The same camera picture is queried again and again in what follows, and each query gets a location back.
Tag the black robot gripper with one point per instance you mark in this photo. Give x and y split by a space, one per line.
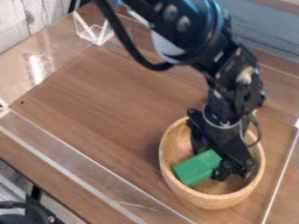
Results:
228 140

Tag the brown wooden bowl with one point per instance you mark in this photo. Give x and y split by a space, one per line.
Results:
210 194

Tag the clear acrylic front barrier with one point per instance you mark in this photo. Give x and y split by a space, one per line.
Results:
81 183

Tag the black device lower left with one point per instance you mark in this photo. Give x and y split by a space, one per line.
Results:
27 211

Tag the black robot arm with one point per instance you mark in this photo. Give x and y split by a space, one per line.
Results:
193 35

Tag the clear acrylic corner bracket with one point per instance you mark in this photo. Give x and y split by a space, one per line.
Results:
97 34

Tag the green rectangular block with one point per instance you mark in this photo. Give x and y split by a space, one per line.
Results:
197 168

